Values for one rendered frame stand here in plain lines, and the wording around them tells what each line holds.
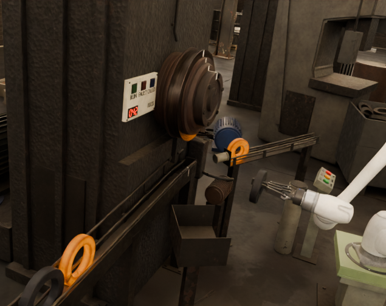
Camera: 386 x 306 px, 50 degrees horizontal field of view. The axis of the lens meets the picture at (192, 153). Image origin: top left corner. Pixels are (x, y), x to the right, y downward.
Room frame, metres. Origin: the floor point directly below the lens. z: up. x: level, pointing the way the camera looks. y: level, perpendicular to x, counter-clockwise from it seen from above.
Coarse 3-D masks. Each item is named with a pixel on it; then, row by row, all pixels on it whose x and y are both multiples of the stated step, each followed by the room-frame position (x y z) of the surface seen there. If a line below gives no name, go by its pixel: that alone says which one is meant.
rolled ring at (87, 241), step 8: (72, 240) 1.21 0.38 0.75; (80, 240) 1.21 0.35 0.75; (88, 240) 1.26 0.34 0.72; (72, 248) 1.18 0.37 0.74; (88, 248) 1.28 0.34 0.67; (64, 256) 1.16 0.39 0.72; (72, 256) 1.17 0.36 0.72; (88, 256) 1.28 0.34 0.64; (64, 264) 1.14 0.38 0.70; (80, 264) 1.26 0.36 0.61; (88, 264) 1.26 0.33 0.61; (64, 272) 1.13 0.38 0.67; (80, 272) 1.23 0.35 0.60; (64, 280) 1.14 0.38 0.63; (72, 280) 1.17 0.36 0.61
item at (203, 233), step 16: (176, 208) 1.62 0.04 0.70; (192, 208) 1.63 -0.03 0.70; (208, 208) 1.65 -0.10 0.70; (176, 224) 1.47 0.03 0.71; (192, 224) 1.64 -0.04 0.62; (208, 224) 1.66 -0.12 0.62; (176, 240) 1.44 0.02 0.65; (192, 240) 1.37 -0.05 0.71; (208, 240) 1.39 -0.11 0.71; (224, 240) 1.40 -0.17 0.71; (176, 256) 1.40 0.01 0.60; (192, 256) 1.37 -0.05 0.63; (208, 256) 1.39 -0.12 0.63; (224, 256) 1.41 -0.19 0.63; (192, 272) 1.50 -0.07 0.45; (192, 288) 1.51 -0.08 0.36; (192, 304) 1.51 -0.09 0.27
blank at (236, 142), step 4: (236, 140) 2.42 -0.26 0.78; (240, 140) 2.42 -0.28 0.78; (244, 140) 2.44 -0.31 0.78; (232, 144) 2.40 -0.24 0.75; (236, 144) 2.41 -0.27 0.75; (240, 144) 2.43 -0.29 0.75; (244, 144) 2.45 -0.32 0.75; (248, 144) 2.46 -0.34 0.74; (228, 148) 2.40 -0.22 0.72; (232, 148) 2.39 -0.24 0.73; (236, 148) 2.42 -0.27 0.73; (244, 148) 2.45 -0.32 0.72; (248, 148) 2.47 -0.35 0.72; (232, 152) 2.40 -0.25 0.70; (240, 152) 2.46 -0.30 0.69; (244, 152) 2.45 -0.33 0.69; (232, 156) 2.40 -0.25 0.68; (244, 156) 2.46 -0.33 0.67; (240, 160) 2.44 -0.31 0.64
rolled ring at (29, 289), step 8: (40, 272) 1.05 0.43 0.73; (48, 272) 1.06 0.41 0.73; (56, 272) 1.09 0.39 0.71; (32, 280) 1.02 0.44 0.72; (40, 280) 1.02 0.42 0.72; (56, 280) 1.10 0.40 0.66; (24, 288) 1.00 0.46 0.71; (32, 288) 0.99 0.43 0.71; (56, 288) 1.10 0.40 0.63; (24, 296) 0.98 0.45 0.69; (32, 296) 0.98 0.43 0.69; (48, 296) 1.09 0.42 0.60; (56, 296) 1.09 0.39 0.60; (24, 304) 0.97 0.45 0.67; (32, 304) 0.98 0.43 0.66; (48, 304) 1.07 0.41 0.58
